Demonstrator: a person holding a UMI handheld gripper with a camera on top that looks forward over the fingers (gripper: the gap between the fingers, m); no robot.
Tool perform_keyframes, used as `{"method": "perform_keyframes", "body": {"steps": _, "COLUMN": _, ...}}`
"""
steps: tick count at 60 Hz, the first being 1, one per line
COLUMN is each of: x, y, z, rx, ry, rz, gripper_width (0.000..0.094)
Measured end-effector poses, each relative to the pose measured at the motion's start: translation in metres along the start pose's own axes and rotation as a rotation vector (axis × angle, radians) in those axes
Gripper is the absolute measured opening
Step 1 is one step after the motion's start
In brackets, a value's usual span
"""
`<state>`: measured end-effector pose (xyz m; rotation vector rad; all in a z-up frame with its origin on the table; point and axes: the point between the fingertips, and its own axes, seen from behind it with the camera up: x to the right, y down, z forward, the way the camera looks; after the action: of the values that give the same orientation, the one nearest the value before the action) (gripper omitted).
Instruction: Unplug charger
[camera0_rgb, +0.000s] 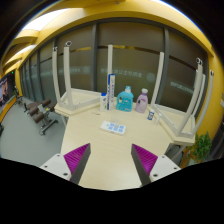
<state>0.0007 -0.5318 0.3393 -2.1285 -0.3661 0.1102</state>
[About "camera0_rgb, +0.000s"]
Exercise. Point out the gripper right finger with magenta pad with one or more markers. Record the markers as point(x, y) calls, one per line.
point(151, 167)

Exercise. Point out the blue detergent bottle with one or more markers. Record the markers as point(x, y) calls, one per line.
point(125, 100)

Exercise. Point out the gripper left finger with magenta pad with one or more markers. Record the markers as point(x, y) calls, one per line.
point(69, 166)

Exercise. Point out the wall display screen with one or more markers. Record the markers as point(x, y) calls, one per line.
point(7, 84)

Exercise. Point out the upturned white table right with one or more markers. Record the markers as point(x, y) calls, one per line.
point(181, 95)

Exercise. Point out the green potted plant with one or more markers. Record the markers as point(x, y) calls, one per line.
point(200, 150)

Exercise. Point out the small clear bottle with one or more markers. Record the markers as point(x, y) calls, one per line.
point(158, 118)

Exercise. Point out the upturned white table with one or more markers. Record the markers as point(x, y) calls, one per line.
point(73, 99)
point(181, 95)

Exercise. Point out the upturned white table left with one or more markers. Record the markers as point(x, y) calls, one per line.
point(73, 99)

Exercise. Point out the white blue carton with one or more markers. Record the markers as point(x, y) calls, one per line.
point(103, 102)

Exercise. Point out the brown gym bench equipment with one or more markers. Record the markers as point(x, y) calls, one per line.
point(39, 111)

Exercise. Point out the tall blue white box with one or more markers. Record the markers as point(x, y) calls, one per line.
point(110, 91)

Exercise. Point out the purple detergent bottle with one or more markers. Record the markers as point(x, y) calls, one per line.
point(142, 101)

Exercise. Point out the small blue white can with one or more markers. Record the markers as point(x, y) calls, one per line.
point(150, 115)

